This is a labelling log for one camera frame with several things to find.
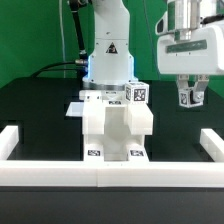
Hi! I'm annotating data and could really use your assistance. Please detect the white chair seat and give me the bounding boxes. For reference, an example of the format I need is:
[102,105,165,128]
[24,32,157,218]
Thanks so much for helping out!
[82,100,147,162]

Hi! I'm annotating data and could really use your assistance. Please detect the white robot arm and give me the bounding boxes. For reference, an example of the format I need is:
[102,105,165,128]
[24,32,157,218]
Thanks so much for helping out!
[68,0,224,107]

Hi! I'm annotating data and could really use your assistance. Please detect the black cable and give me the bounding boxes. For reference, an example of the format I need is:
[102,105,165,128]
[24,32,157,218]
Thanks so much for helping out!
[31,60,88,78]

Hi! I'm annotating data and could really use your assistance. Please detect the white chair back piece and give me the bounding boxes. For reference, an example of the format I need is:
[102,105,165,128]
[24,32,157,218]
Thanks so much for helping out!
[79,90,153,135]

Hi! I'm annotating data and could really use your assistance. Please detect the white U-shaped fence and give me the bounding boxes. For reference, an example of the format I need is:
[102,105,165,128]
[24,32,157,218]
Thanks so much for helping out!
[0,126,224,188]

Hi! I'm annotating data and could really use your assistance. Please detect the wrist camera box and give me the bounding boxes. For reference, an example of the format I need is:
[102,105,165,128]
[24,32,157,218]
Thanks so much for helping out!
[155,12,168,36]

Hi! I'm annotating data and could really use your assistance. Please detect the white sheet with tags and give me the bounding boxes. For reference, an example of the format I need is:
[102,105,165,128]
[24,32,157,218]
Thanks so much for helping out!
[66,102,83,117]

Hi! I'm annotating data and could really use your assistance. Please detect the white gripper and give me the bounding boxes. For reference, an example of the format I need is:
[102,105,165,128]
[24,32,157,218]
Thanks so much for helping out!
[157,23,224,102]

